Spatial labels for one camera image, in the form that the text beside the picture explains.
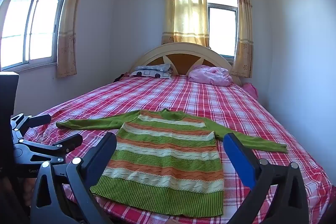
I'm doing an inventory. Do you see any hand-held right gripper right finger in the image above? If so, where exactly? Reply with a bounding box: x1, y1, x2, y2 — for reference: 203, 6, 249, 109
223, 132, 309, 224

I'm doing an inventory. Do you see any window behind headboard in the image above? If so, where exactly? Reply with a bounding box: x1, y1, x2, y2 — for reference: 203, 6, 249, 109
205, 0, 238, 61

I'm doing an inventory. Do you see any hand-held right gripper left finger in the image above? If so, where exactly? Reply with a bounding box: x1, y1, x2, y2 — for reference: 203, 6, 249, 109
30, 132, 117, 224

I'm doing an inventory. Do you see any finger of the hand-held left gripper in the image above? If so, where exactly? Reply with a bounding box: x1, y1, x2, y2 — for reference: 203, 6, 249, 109
10, 113, 52, 136
24, 133, 83, 162

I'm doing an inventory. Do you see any bed with red plaid sheet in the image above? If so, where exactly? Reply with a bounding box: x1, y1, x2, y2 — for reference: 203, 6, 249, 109
22, 74, 332, 224

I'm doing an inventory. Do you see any pink pillow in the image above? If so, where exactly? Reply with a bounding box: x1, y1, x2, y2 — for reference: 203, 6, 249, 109
188, 65, 233, 87

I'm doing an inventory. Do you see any wide yellow patterned curtain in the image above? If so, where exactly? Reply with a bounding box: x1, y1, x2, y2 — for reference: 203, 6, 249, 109
161, 0, 209, 47

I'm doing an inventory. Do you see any green orange striped knit sweater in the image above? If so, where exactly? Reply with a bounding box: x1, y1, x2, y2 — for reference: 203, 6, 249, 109
56, 109, 288, 217

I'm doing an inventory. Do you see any cream arched wooden headboard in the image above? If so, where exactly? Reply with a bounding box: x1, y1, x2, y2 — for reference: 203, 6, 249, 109
127, 42, 242, 86

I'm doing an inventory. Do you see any pink cloth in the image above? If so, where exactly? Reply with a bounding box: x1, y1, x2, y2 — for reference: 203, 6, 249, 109
243, 83, 259, 99

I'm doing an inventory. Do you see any dark cloth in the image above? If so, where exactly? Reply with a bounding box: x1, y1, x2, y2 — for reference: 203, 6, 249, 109
113, 72, 131, 83

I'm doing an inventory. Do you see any grey patterned pillow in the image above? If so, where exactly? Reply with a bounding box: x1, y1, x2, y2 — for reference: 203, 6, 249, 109
130, 64, 173, 80

